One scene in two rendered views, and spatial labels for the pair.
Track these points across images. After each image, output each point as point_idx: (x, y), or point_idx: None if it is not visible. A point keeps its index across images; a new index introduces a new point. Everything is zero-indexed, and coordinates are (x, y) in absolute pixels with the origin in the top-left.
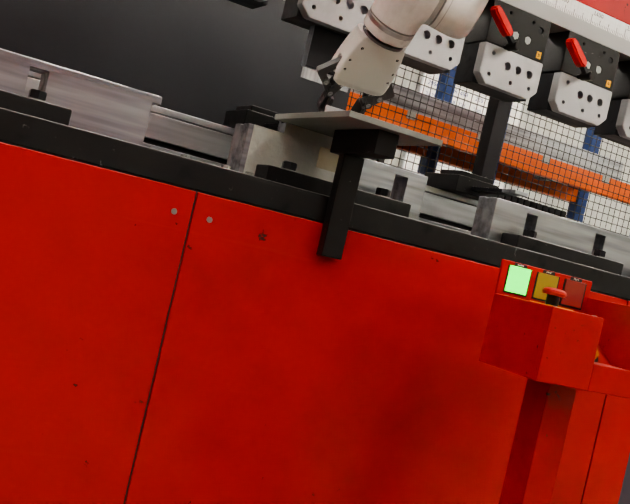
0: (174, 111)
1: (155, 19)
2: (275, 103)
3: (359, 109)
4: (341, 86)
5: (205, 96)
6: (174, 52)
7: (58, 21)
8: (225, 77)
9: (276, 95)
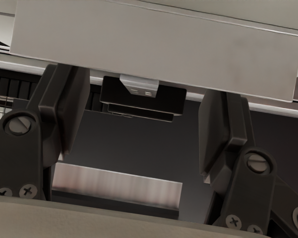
0: (260, 104)
1: (205, 192)
2: (84, 134)
3: (67, 103)
4: (231, 219)
5: (154, 132)
6: (186, 167)
7: (288, 178)
8: (136, 151)
9: (83, 141)
